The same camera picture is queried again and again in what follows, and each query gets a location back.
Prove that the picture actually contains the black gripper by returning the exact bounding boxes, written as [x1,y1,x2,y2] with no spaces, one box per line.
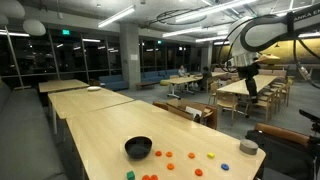
[237,63,261,105]

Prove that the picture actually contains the black bowl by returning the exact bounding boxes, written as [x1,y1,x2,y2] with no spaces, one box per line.
[124,135,154,160]

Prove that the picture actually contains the long light wooden table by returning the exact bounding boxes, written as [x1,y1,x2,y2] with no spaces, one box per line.
[216,74,278,118]

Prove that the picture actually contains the light wooden chair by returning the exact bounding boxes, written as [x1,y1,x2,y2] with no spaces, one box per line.
[271,79,292,108]
[246,94,275,123]
[215,91,238,126]
[208,81,220,105]

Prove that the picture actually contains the brown leather chair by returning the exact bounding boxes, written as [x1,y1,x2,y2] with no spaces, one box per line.
[245,122,314,180]

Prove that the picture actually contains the seated person dark clothes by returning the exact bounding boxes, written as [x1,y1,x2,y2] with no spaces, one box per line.
[199,66,213,92]

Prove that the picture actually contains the grey cylinder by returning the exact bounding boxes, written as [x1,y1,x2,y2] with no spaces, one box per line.
[239,138,260,156]

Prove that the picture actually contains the cardboard box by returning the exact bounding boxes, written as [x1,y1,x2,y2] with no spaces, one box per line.
[166,97,219,130]

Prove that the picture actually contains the ceiling light tube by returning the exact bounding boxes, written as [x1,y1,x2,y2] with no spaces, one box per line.
[0,29,31,38]
[97,4,137,29]
[174,0,259,24]
[195,35,229,44]
[162,26,203,38]

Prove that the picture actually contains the seated person light shirt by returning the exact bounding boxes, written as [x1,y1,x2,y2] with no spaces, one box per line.
[177,64,188,78]

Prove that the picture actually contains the blue sofa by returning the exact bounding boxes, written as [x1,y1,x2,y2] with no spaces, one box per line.
[98,74,130,92]
[140,68,181,84]

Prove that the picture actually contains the low wooden coffee table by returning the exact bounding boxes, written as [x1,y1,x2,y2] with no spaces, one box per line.
[134,80,158,91]

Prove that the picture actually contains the concrete column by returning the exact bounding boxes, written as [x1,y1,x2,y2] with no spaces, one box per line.
[119,22,142,91]

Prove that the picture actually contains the white pendant lamp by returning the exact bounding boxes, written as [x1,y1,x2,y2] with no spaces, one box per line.
[22,18,47,37]
[0,13,10,27]
[0,0,26,19]

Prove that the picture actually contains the grey upholstered bench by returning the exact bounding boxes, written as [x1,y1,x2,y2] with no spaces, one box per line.
[0,78,69,180]

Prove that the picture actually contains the wooden camera mount plate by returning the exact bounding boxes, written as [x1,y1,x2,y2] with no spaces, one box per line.
[254,53,282,65]

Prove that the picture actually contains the black camera tripod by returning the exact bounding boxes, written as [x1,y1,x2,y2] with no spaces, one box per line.
[298,108,320,180]

